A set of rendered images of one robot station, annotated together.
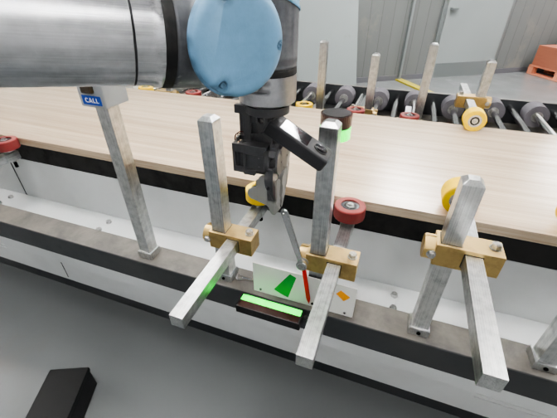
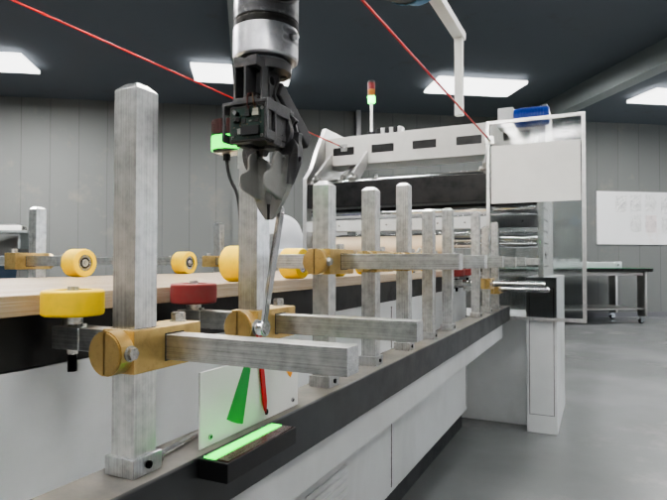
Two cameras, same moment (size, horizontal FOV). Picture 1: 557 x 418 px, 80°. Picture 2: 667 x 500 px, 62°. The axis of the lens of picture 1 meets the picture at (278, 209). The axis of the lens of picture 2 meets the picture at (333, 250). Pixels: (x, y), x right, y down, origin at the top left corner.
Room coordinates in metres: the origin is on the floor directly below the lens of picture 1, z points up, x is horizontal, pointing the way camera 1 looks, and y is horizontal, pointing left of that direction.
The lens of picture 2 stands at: (0.36, 0.77, 0.95)
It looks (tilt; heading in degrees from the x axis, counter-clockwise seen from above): 1 degrees up; 276
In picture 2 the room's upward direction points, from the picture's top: straight up
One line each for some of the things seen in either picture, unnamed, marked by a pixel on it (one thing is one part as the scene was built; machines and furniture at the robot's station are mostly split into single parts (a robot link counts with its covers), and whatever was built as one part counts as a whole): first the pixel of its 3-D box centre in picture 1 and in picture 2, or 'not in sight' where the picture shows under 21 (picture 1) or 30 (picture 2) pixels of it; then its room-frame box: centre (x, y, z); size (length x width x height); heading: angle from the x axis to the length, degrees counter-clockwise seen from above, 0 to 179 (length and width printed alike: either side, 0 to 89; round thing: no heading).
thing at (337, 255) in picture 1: (328, 259); (259, 322); (0.57, -0.12, 0.84); 0.13 x 0.06 x 0.05; 70
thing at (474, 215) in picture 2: not in sight; (475, 265); (-0.02, -1.74, 0.93); 0.03 x 0.03 x 0.48; 70
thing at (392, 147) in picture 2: not in sight; (427, 260); (0.10, -3.00, 0.95); 1.65 x 0.70 x 1.90; 160
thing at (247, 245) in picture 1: (230, 237); (148, 345); (0.65, 0.12, 0.84); 0.13 x 0.06 x 0.05; 70
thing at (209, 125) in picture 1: (220, 212); (135, 288); (0.66, 0.14, 0.91); 0.03 x 0.03 x 0.48; 70
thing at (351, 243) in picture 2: not in sight; (414, 245); (0.20, -2.73, 1.04); 1.43 x 0.12 x 0.12; 160
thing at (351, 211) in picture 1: (347, 221); (194, 312); (0.70, -0.18, 0.85); 0.08 x 0.08 x 0.11
